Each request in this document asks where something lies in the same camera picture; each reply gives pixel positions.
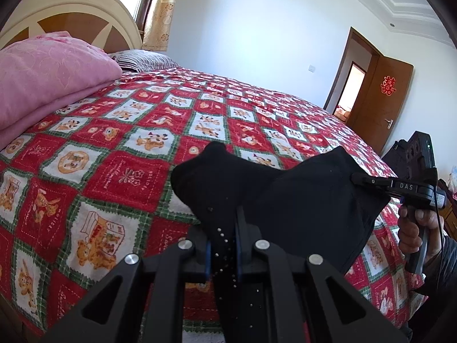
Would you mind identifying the cream wooden headboard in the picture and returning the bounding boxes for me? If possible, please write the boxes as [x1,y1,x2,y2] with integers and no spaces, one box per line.
[0,0,143,52]

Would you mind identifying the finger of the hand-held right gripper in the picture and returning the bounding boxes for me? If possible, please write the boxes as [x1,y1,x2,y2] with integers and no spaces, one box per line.
[351,172,393,195]

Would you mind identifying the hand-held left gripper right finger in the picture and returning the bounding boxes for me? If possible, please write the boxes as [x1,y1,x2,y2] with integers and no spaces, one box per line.
[234,207,409,343]

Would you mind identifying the brown wooden door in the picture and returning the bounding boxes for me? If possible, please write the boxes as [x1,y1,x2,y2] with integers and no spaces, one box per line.
[346,54,414,156]

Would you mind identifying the person's right hand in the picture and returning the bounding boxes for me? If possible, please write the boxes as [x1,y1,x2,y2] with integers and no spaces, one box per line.
[397,205,445,267]

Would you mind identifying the striped pillow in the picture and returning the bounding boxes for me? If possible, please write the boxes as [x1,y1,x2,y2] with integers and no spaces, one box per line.
[109,50,179,71]

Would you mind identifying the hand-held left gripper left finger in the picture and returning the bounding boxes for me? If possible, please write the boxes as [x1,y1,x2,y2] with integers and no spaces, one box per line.
[37,227,213,343]

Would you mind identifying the black pants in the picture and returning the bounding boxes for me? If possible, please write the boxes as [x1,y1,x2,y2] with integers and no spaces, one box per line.
[171,140,390,343]

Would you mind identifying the window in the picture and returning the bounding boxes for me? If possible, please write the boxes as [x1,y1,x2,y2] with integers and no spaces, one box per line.
[111,0,165,31]

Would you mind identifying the yellow lace curtain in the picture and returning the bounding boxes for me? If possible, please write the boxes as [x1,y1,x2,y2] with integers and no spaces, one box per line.
[142,0,183,52]

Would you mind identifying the red door decoration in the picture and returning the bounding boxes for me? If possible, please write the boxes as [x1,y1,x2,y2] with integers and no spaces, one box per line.
[380,75,398,97]

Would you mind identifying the pink folded blanket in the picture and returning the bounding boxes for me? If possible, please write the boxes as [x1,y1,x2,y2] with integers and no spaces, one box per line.
[0,30,123,151]

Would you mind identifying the brown door frame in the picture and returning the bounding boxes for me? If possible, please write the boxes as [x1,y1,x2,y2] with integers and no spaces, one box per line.
[323,27,384,117]

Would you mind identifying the person's right forearm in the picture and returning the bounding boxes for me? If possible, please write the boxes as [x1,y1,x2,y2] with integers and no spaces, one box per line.
[416,234,457,294]

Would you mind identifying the red printed blanket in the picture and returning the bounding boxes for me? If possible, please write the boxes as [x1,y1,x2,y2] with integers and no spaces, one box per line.
[0,67,425,336]

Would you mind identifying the person's dark clothing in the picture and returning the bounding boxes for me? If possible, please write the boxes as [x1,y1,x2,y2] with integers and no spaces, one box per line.
[403,286,457,343]

